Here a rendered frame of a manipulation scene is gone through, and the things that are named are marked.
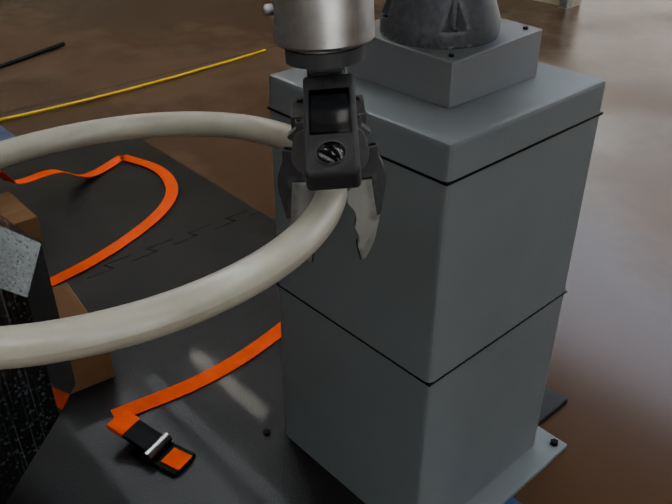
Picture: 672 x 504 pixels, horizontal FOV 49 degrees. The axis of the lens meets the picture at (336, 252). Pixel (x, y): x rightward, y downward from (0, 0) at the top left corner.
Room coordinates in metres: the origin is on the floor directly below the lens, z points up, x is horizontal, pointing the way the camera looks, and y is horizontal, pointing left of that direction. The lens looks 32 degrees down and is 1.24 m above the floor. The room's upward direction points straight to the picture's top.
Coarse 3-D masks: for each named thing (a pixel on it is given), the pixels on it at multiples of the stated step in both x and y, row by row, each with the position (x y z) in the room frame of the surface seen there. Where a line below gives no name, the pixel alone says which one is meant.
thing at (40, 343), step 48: (0, 144) 0.79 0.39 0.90; (48, 144) 0.81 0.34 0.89; (288, 144) 0.74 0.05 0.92; (336, 192) 0.59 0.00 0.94; (288, 240) 0.50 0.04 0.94; (192, 288) 0.44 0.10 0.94; (240, 288) 0.45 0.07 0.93; (0, 336) 0.39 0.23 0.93; (48, 336) 0.39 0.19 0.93; (96, 336) 0.39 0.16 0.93; (144, 336) 0.40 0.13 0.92
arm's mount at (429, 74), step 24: (504, 24) 1.21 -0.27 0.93; (384, 48) 1.14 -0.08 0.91; (408, 48) 1.10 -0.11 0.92; (480, 48) 1.09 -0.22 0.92; (504, 48) 1.12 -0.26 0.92; (528, 48) 1.16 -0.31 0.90; (360, 72) 1.17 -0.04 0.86; (384, 72) 1.13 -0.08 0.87; (408, 72) 1.10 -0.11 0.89; (432, 72) 1.06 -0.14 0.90; (456, 72) 1.04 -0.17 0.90; (480, 72) 1.08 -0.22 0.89; (504, 72) 1.12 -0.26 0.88; (528, 72) 1.17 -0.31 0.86; (432, 96) 1.06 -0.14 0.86; (456, 96) 1.04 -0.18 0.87; (480, 96) 1.08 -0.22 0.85
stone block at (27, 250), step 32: (0, 224) 1.09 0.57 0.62; (0, 256) 1.02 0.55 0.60; (32, 256) 1.07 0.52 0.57; (0, 288) 0.97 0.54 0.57; (32, 288) 1.03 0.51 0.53; (0, 320) 0.96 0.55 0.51; (32, 320) 1.00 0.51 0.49; (0, 384) 0.94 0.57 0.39; (32, 384) 0.98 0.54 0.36; (64, 384) 1.06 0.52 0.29; (0, 416) 0.93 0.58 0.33; (32, 416) 0.97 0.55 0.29; (0, 448) 0.92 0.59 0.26; (32, 448) 0.96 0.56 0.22; (0, 480) 0.91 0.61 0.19
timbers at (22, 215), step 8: (8, 192) 2.21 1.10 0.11; (0, 200) 2.16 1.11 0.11; (8, 200) 2.16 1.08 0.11; (16, 200) 2.16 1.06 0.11; (0, 208) 2.10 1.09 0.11; (8, 208) 2.10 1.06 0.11; (16, 208) 2.10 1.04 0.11; (24, 208) 2.10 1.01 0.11; (8, 216) 2.05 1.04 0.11; (16, 216) 2.05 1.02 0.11; (24, 216) 2.05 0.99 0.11; (32, 216) 2.05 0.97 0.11; (16, 224) 2.00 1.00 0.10; (24, 224) 2.02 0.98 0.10; (32, 224) 2.03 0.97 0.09; (32, 232) 2.03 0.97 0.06; (40, 232) 2.05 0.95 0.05; (40, 240) 2.04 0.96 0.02
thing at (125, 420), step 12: (120, 420) 1.18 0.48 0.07; (132, 420) 1.19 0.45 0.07; (120, 432) 1.15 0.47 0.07; (132, 432) 1.16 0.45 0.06; (144, 432) 1.17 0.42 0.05; (156, 432) 1.17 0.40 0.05; (144, 444) 1.13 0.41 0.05; (156, 444) 1.14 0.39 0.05; (168, 444) 1.16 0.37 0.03; (132, 456) 1.13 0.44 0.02; (144, 456) 1.11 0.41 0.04; (156, 456) 1.12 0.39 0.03; (168, 456) 1.12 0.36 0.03; (180, 456) 1.12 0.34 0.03; (192, 456) 1.12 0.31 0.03; (168, 468) 1.09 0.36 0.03; (180, 468) 1.09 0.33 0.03
